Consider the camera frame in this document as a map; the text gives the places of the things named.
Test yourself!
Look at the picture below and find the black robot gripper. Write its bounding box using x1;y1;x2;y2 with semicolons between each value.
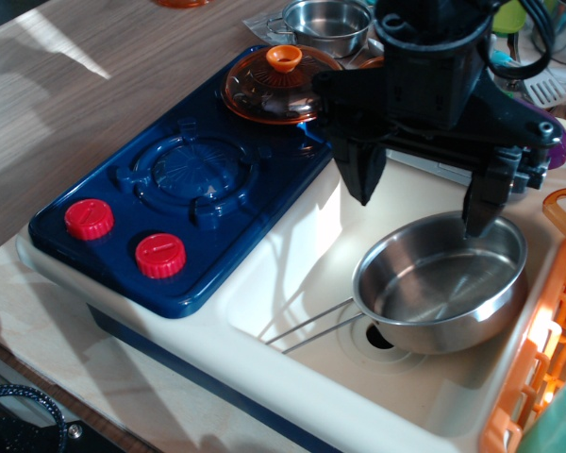
312;1;562;238

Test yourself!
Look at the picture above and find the small steel frying pan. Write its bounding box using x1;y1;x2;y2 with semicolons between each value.
266;212;528;355

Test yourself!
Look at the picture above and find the cream toy sink unit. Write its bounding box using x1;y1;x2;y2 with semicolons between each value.
16;161;566;452

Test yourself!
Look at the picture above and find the blue toy stove top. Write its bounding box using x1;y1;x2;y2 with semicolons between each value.
28;46;330;318

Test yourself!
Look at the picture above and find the red stove knob right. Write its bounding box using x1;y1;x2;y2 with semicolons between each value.
135;233;187;279

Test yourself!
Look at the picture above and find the red stove knob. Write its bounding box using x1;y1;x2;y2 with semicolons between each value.
64;198;115;241
135;233;187;279

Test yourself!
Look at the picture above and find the red stove knob left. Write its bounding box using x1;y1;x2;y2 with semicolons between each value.
64;198;115;241

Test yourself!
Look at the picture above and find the purple toy eggplant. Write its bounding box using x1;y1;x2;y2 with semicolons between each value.
518;99;566;170

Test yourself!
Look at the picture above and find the metal slotted spatula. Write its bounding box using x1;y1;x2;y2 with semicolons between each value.
523;70;566;109

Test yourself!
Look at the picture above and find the orange transparent pot lid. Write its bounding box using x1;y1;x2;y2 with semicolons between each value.
221;44;342;126

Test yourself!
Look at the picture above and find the green plastic cup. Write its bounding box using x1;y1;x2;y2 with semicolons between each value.
492;0;526;35

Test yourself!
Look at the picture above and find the orange plastic dish rack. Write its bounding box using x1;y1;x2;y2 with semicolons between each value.
479;189;566;452

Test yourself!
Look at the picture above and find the teal plastic cup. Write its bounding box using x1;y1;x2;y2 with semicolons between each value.
517;383;566;452

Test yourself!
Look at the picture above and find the steel pot with handles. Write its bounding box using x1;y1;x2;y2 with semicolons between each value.
266;0;373;59

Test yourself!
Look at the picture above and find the blue braided cable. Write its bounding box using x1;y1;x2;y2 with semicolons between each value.
0;383;70;453

